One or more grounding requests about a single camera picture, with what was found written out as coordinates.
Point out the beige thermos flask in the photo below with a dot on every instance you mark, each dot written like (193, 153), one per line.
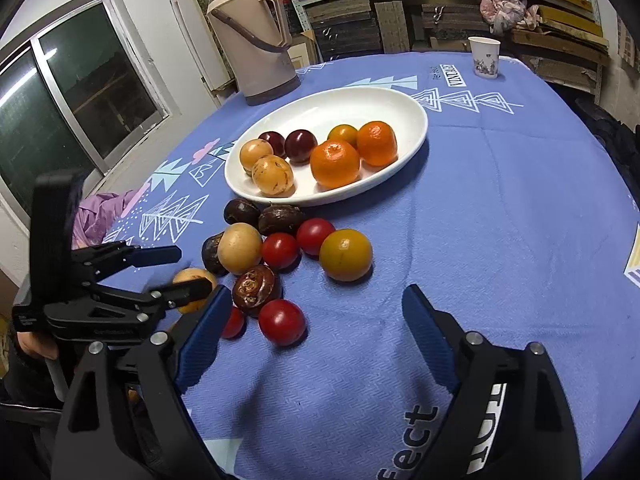
(255, 50)

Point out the small yellow passion fruit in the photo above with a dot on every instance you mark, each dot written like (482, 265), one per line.
(255, 154)

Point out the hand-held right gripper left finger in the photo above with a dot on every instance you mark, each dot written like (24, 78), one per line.
(200, 345)

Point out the yellow tomato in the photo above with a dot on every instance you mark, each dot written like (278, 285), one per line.
(343, 134)
(346, 254)

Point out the white metal shelf rack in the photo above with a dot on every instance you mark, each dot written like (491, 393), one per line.
(300, 15)

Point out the beige checked curtain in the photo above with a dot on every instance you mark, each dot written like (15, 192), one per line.
(629, 40)

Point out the white leaning board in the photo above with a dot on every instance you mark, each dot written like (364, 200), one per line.
(200, 45)

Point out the blue printed tablecloth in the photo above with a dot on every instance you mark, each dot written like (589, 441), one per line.
(475, 220)

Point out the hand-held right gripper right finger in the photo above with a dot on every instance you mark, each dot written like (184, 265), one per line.
(430, 340)

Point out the purple cloth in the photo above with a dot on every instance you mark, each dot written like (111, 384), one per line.
(100, 215)

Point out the person's left forearm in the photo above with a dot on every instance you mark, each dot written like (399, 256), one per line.
(25, 410)

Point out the streaked yellow passion fruit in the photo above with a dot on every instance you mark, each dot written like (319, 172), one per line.
(272, 176)

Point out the pink cloth bundle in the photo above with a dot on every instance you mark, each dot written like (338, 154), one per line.
(505, 10)

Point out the dark red plum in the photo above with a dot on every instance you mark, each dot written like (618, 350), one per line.
(300, 146)
(272, 141)

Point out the printed paper cup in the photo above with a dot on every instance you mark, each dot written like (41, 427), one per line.
(484, 57)

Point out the person's left hand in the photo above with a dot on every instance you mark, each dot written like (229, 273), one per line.
(32, 347)

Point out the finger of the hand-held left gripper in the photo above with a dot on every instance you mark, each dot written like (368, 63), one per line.
(150, 256)
(185, 292)

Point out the red cherry tomato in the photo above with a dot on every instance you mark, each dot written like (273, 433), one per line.
(280, 251)
(234, 324)
(315, 236)
(281, 322)

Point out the orange mandarin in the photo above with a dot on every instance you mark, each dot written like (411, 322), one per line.
(335, 162)
(377, 142)

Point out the beige framed panel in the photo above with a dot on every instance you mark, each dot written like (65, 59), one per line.
(302, 50)

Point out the glass sliding window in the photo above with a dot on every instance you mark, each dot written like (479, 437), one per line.
(75, 95)

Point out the white oval plate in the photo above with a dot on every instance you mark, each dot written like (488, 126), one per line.
(400, 125)

